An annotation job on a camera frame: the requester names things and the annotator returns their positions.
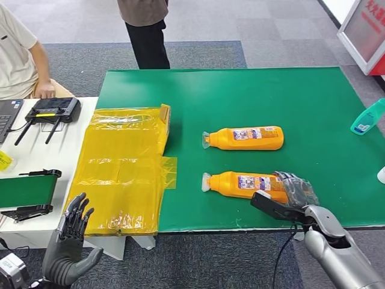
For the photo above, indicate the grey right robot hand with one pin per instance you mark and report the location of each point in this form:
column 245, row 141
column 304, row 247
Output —
column 297, row 191

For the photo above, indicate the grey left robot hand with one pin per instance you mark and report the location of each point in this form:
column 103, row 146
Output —
column 65, row 255

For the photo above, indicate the orange detergent bottle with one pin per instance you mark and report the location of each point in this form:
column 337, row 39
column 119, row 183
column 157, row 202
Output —
column 246, row 139
column 234, row 185

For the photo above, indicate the teal plastic bottle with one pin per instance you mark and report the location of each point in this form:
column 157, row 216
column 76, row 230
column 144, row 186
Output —
column 367, row 117

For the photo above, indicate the small green conveyor belt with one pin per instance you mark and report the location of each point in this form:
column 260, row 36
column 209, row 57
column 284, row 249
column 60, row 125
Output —
column 27, row 191

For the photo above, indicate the green table mat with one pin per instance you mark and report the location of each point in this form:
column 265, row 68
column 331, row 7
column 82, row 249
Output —
column 300, row 99

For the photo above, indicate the white side table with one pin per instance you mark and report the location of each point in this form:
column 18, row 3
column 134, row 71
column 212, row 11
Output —
column 45, row 159

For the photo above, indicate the yellow plastic sheet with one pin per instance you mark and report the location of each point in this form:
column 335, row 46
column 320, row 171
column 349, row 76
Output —
column 120, row 179

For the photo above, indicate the white plastic object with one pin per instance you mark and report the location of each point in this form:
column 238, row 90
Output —
column 382, row 176

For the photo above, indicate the yellow sticker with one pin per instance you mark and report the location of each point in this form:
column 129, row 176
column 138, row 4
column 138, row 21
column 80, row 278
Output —
column 4, row 161

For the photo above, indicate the black remote controller with antennas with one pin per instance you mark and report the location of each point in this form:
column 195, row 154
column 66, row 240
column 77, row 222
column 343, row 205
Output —
column 51, row 107

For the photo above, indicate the dark laptop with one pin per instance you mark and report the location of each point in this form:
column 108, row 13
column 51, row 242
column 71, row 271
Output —
column 7, row 115

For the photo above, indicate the red white display stand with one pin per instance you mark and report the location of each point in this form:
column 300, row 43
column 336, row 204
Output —
column 364, row 28

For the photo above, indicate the cardboard flap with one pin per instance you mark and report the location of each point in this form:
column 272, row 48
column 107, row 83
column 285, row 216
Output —
column 165, row 115

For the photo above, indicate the seated person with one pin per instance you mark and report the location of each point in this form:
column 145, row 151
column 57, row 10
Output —
column 15, row 60

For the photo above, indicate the standing person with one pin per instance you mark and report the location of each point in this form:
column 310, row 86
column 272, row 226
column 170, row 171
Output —
column 147, row 44

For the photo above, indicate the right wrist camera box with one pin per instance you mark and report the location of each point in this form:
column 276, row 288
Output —
column 270, row 205

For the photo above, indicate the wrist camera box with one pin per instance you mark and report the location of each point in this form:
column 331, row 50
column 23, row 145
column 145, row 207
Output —
column 270, row 205
column 12, row 271

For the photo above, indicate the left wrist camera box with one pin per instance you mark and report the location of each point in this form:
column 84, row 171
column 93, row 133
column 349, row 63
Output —
column 12, row 271

